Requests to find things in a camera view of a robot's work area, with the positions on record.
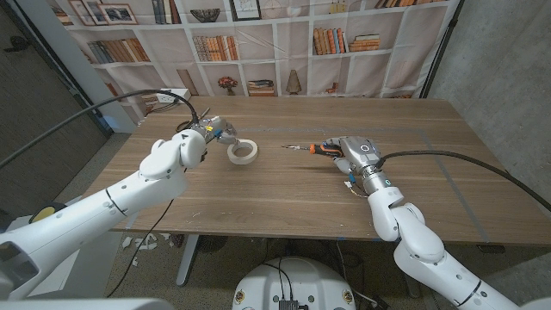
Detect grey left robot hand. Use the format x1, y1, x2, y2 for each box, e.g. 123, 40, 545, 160
189, 115, 238, 146

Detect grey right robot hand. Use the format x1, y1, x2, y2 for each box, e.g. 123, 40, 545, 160
322, 135, 382, 176

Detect orange black screwdriver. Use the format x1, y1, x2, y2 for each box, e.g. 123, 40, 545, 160
282, 143, 345, 158

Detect cream masking tape roll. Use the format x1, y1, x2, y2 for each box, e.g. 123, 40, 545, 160
226, 139, 259, 165

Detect white power strip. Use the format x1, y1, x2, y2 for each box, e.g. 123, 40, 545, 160
155, 88, 192, 105

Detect printed bookshelf backdrop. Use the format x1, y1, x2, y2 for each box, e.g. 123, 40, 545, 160
45, 0, 461, 124

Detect black backdrop stand pole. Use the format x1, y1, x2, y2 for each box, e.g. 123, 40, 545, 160
419, 0, 466, 99

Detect white table leg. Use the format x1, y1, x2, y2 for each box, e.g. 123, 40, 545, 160
176, 234, 200, 288

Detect white paper scraps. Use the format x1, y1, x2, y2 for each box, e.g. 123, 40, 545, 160
121, 232, 173, 267

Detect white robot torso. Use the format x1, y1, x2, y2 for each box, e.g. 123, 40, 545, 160
232, 257, 357, 310

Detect dark grey table leg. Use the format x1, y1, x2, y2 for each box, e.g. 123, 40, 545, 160
404, 277, 422, 299

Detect yellow black floor object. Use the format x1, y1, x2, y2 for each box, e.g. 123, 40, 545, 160
28, 201, 68, 225

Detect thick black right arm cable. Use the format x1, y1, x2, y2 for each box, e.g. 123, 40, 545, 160
376, 150, 551, 212

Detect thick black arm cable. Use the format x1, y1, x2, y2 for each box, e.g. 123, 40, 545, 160
0, 89, 201, 170
376, 150, 551, 212

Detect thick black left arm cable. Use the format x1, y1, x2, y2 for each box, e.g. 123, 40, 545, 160
0, 89, 201, 170

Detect thin black left wrist cable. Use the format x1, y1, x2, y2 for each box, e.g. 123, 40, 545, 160
106, 197, 176, 299

